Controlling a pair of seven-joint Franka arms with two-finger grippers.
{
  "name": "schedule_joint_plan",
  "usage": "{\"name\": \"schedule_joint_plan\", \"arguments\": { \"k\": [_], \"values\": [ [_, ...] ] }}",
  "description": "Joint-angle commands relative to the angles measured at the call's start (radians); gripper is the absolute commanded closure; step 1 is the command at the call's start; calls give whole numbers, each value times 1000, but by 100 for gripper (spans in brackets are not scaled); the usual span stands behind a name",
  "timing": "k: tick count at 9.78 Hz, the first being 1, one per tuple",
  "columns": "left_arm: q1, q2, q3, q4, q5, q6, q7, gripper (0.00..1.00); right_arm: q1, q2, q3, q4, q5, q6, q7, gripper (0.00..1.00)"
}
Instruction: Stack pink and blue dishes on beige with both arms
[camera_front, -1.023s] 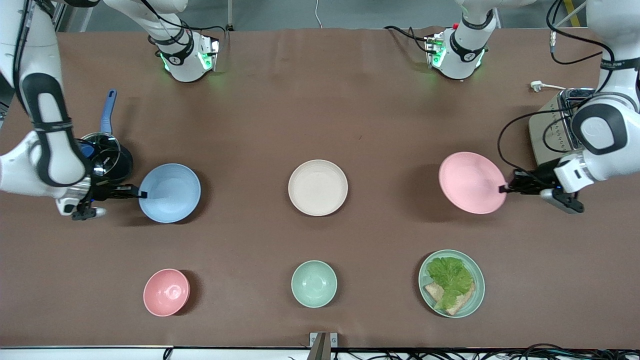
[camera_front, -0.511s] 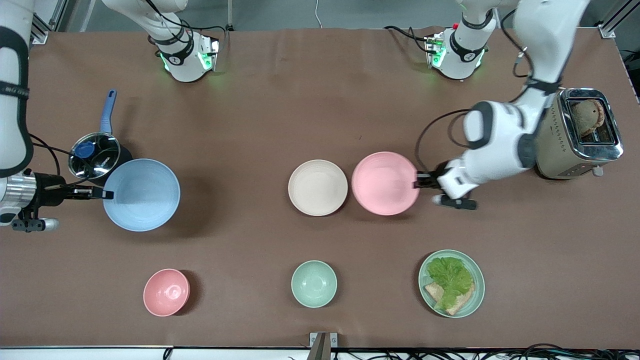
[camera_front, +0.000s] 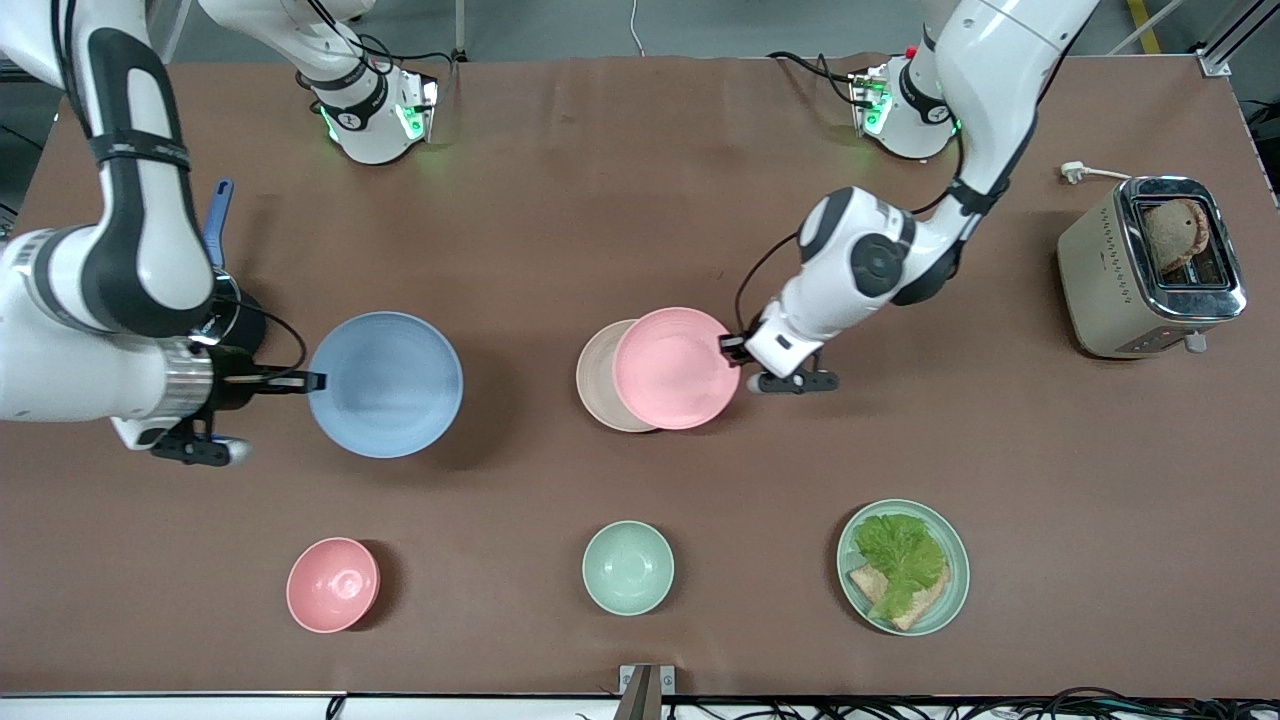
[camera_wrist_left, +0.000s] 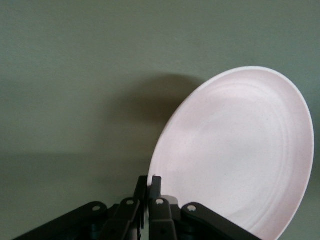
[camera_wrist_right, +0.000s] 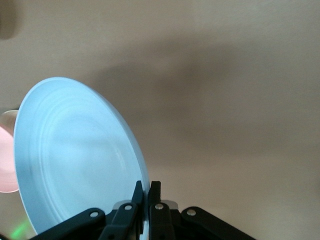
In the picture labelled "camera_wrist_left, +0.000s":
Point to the brown table cover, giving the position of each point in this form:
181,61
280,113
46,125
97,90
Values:
75,87

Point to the pink shallow bowl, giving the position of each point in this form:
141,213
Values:
232,150

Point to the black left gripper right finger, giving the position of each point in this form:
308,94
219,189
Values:
162,217

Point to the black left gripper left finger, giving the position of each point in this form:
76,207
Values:
125,217

